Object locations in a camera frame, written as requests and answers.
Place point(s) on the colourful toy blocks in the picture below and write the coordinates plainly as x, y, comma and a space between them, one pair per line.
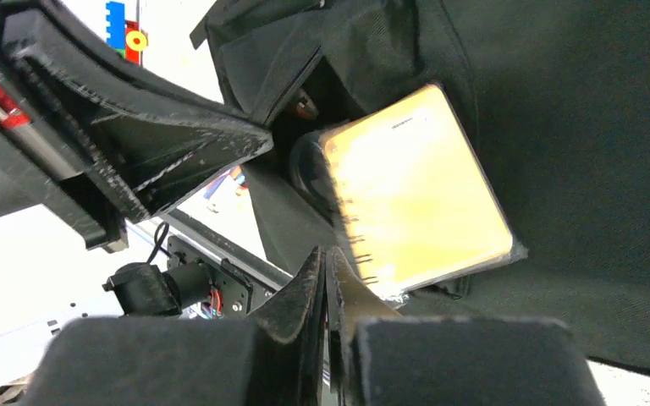
124, 33

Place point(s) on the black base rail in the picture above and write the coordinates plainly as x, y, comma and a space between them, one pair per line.
193, 271

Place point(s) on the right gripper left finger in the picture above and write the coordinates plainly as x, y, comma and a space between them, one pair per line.
271, 357

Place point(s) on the orange snack packet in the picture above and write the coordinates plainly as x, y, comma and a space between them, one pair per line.
416, 207

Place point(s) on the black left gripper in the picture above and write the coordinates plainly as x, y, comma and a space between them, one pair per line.
96, 139

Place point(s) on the black student backpack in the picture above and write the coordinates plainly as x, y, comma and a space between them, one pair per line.
554, 96

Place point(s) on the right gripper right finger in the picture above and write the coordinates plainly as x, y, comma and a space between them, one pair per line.
379, 357

